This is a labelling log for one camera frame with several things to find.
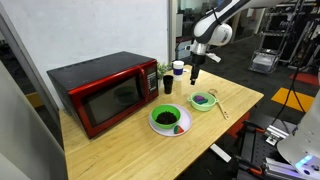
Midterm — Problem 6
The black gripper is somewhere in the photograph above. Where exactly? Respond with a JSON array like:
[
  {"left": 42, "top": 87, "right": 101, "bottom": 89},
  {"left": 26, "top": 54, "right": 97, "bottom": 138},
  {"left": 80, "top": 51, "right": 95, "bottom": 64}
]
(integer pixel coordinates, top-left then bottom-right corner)
[{"left": 190, "top": 54, "right": 205, "bottom": 85}]

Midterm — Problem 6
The red black microwave oven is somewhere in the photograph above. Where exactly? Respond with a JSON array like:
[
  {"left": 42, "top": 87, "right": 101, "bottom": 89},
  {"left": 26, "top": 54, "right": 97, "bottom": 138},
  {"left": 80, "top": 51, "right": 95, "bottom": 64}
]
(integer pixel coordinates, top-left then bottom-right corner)
[{"left": 47, "top": 51, "right": 159, "bottom": 138}]

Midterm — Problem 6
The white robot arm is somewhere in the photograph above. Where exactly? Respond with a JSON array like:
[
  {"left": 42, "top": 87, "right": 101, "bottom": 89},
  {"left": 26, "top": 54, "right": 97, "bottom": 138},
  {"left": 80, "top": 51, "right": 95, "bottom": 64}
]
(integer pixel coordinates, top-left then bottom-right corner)
[{"left": 190, "top": 0, "right": 283, "bottom": 85}]

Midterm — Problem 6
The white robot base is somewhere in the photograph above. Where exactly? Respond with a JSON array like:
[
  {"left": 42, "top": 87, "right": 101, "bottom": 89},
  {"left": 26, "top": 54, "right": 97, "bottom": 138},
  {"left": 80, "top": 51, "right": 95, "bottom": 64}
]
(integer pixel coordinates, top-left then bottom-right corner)
[{"left": 277, "top": 91, "right": 320, "bottom": 180}]

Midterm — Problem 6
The purple toy vegetable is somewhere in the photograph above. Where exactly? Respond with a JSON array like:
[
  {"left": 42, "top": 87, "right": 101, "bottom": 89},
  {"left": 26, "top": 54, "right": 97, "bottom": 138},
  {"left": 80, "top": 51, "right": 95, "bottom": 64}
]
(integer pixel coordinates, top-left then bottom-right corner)
[{"left": 193, "top": 95, "right": 207, "bottom": 104}]

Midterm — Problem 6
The white blue paper cup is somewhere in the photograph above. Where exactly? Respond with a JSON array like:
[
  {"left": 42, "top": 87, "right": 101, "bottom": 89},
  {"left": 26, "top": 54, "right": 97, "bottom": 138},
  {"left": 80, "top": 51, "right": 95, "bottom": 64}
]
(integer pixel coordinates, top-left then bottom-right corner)
[{"left": 173, "top": 60, "right": 184, "bottom": 81}]

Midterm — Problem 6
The wooden spoon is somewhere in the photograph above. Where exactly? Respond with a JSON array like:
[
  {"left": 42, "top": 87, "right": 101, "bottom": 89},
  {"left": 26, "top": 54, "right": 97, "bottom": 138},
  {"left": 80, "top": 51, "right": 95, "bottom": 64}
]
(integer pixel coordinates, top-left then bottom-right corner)
[{"left": 208, "top": 89, "right": 230, "bottom": 120}]

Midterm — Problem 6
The mint green bowl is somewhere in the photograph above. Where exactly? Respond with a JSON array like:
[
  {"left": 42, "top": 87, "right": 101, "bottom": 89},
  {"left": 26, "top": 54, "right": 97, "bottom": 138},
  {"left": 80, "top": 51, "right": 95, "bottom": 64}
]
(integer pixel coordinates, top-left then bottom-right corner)
[{"left": 188, "top": 92, "right": 217, "bottom": 112}]

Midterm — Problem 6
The black cup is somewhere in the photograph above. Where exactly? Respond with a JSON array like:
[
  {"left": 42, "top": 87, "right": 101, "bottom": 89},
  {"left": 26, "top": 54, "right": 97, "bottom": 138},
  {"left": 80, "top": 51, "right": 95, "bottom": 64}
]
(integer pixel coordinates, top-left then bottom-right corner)
[{"left": 163, "top": 75, "right": 173, "bottom": 94}]

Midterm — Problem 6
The small green plant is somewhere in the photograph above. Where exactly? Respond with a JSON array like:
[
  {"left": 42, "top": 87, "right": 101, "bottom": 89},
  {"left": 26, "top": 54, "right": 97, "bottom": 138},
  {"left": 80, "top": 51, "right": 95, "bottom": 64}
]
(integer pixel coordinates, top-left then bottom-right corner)
[{"left": 157, "top": 63, "right": 172, "bottom": 80}]

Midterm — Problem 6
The bright green bowl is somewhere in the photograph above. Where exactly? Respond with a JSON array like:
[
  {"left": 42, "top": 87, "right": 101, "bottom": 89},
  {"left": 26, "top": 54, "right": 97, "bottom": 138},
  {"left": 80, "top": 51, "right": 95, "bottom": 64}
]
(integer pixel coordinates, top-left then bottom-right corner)
[{"left": 151, "top": 104, "right": 181, "bottom": 129}]

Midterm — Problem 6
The white block on floor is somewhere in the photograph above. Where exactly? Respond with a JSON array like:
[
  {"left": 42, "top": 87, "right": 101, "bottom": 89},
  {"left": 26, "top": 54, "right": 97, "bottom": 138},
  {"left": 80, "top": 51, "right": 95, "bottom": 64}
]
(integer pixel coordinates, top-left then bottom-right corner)
[{"left": 210, "top": 144, "right": 231, "bottom": 162}]

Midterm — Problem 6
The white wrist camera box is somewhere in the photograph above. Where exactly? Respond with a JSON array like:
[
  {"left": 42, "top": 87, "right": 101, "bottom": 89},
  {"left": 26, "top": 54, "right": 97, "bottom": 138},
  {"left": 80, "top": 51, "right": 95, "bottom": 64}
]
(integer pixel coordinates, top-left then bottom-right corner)
[{"left": 205, "top": 53, "right": 221, "bottom": 63}]

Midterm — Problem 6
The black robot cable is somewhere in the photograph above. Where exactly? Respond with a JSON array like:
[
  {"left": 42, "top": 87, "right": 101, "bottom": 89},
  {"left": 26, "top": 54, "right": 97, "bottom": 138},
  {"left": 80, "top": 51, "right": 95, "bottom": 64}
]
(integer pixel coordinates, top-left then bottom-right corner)
[{"left": 271, "top": 0, "right": 313, "bottom": 126}]

